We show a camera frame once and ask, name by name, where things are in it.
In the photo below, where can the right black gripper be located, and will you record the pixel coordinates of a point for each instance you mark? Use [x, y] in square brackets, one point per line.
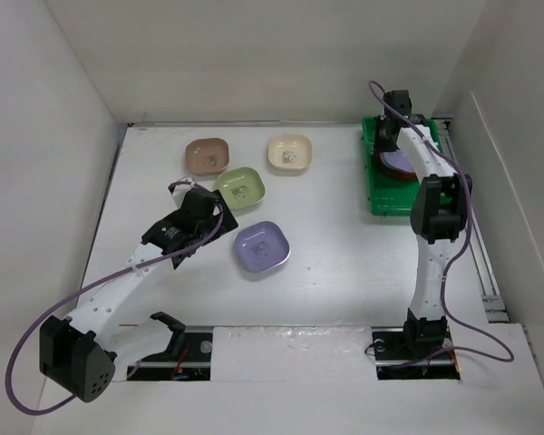
[381, 145]

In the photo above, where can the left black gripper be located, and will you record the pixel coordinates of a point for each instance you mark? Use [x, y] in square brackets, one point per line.
[228, 223]

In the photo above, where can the purple square plate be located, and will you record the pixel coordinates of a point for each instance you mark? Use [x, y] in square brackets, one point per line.
[396, 161]
[261, 247]

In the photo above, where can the green square plate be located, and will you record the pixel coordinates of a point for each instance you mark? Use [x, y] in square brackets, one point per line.
[241, 188]

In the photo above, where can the red round plate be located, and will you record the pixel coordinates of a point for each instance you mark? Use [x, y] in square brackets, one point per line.
[390, 171]

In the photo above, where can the brown square plate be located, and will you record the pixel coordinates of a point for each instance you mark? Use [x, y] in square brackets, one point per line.
[207, 156]

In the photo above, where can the cream square plate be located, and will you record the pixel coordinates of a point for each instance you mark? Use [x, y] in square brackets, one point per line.
[290, 152]

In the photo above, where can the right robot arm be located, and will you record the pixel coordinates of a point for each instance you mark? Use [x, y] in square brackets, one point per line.
[440, 213]

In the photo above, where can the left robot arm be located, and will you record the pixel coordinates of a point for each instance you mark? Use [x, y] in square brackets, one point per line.
[88, 349]

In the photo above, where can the green plastic bin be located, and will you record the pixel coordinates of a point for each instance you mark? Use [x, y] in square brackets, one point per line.
[394, 197]

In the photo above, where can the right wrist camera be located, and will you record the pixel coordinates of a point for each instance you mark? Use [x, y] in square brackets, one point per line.
[399, 101]

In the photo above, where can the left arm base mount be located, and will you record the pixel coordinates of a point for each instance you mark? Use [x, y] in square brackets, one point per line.
[191, 364]

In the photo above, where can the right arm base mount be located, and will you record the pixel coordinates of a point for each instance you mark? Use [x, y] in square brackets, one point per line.
[396, 361]

